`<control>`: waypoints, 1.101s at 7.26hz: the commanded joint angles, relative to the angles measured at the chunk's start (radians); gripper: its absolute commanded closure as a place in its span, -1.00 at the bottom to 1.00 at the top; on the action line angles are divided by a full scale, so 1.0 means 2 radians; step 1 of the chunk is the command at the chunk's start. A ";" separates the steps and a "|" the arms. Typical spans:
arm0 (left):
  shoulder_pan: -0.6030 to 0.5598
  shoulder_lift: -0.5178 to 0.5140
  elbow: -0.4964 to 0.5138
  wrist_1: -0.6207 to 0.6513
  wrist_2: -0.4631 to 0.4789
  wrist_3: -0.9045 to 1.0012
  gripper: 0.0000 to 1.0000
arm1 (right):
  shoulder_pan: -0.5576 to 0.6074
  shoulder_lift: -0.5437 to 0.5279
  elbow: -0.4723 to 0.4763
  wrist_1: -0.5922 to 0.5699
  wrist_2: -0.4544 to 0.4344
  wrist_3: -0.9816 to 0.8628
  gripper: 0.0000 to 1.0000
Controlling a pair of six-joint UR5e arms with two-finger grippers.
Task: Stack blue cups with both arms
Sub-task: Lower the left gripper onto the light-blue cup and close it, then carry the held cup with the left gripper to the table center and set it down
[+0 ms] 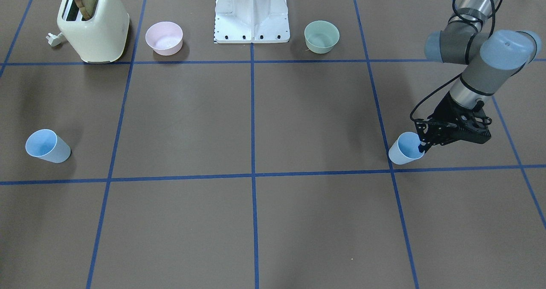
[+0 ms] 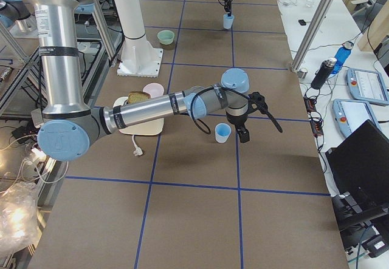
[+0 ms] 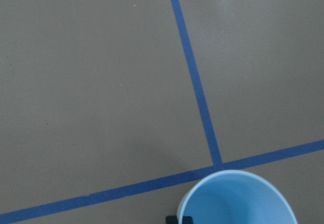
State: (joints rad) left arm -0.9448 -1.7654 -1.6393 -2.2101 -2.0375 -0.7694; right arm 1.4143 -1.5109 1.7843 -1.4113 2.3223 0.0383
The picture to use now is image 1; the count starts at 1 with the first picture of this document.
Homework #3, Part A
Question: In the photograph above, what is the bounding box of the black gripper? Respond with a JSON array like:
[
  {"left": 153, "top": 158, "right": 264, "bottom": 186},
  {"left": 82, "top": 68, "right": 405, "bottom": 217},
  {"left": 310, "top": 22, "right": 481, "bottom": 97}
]
[{"left": 415, "top": 93, "right": 485, "bottom": 154}]

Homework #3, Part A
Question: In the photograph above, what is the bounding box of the blue cup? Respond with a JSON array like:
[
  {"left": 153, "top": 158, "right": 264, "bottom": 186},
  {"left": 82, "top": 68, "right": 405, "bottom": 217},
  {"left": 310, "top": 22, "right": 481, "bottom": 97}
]
[
  {"left": 388, "top": 132, "right": 425, "bottom": 165},
  {"left": 25, "top": 129, "right": 72, "bottom": 163}
]

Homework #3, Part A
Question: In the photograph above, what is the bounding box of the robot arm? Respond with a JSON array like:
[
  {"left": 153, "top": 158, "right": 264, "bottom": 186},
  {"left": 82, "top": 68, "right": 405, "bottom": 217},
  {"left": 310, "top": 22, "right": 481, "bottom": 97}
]
[{"left": 412, "top": 0, "right": 542, "bottom": 153}]

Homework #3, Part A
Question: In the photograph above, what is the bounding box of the green bowl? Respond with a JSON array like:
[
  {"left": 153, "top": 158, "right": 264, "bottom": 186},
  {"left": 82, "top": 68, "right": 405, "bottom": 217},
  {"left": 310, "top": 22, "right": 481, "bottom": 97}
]
[{"left": 304, "top": 20, "right": 340, "bottom": 54}]

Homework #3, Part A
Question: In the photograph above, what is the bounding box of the pink bowl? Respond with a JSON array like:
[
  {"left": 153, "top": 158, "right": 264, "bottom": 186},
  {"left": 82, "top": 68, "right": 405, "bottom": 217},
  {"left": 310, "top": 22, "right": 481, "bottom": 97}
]
[{"left": 145, "top": 21, "right": 183, "bottom": 56}]

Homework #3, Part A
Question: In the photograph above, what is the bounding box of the cream toaster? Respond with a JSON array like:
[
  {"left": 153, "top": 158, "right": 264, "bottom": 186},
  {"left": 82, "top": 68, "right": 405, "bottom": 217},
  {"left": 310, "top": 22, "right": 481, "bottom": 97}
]
[{"left": 56, "top": 0, "right": 130, "bottom": 64}]

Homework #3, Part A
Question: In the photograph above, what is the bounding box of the white toaster plug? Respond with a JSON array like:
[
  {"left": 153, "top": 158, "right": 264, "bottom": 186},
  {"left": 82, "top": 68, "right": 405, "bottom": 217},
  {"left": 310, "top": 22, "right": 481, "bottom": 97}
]
[{"left": 46, "top": 32, "right": 66, "bottom": 47}]

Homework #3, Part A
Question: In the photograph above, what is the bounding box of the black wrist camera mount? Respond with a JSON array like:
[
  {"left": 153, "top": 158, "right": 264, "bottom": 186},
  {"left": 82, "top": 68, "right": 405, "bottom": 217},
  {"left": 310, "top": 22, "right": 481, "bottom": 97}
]
[{"left": 443, "top": 116, "right": 493, "bottom": 145}]

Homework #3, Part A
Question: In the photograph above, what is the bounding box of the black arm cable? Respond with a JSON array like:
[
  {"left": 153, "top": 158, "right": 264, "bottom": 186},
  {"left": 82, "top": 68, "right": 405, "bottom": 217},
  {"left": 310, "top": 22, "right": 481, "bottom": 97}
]
[{"left": 410, "top": 0, "right": 498, "bottom": 121}]

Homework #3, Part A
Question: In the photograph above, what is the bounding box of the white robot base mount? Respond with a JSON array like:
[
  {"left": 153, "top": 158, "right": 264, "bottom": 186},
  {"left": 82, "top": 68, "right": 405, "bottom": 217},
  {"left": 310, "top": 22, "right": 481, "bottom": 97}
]
[{"left": 213, "top": 0, "right": 290, "bottom": 44}]

